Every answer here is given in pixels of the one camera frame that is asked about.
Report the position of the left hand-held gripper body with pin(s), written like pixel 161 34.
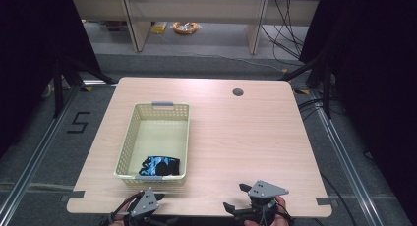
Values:
pixel 146 203

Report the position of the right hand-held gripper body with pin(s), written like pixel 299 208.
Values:
pixel 265 189

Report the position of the cream perforated plastic basket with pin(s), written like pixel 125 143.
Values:
pixel 157 137

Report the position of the person's right hand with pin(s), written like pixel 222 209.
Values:
pixel 282 208

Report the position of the person's left hand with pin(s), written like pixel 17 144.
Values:
pixel 116 224

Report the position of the black metal stand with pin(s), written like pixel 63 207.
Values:
pixel 326 88
pixel 59 88

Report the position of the dark curtain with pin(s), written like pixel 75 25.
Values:
pixel 377 72
pixel 29 55

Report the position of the yellow box on shelf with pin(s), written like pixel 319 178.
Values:
pixel 159 28

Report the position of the metal floor rail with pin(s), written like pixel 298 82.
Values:
pixel 36 155
pixel 344 160

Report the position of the cream wooden desk frame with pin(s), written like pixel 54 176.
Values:
pixel 196 10

